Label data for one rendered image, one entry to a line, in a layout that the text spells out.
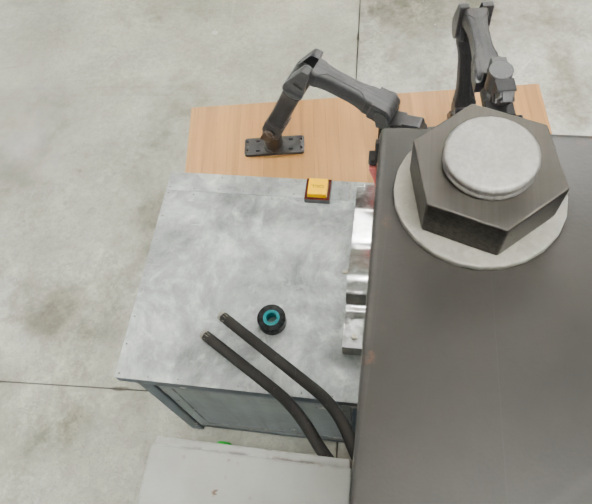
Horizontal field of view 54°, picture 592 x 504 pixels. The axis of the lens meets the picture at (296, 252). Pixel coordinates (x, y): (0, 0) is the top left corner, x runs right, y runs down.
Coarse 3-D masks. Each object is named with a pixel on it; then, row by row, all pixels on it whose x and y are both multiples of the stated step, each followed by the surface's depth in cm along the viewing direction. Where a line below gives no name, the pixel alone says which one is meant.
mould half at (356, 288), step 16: (368, 192) 173; (368, 208) 171; (368, 224) 169; (352, 240) 167; (368, 240) 167; (352, 256) 162; (368, 256) 162; (352, 272) 157; (352, 288) 155; (352, 304) 159; (352, 320) 158; (352, 352) 158
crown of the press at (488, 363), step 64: (384, 128) 44; (448, 128) 38; (512, 128) 36; (384, 192) 41; (448, 192) 36; (512, 192) 35; (576, 192) 39; (384, 256) 39; (448, 256) 37; (512, 256) 37; (576, 256) 37; (384, 320) 36; (448, 320) 36; (512, 320) 36; (576, 320) 35; (384, 384) 35; (448, 384) 34; (512, 384) 34; (576, 384) 34; (384, 448) 33; (448, 448) 33; (512, 448) 32; (576, 448) 32
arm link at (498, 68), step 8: (496, 64) 138; (504, 64) 138; (472, 72) 150; (488, 72) 139; (496, 72) 137; (504, 72) 137; (512, 72) 137; (472, 80) 150; (480, 80) 147; (488, 80) 140; (480, 88) 148; (488, 88) 141
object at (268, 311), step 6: (264, 306) 165; (270, 306) 165; (276, 306) 165; (264, 312) 164; (270, 312) 164; (276, 312) 164; (282, 312) 164; (258, 318) 164; (264, 318) 164; (276, 318) 163; (282, 318) 163; (264, 324) 163; (270, 324) 163; (276, 324) 162; (282, 324) 162; (264, 330) 163; (270, 330) 162; (276, 330) 162; (282, 330) 165
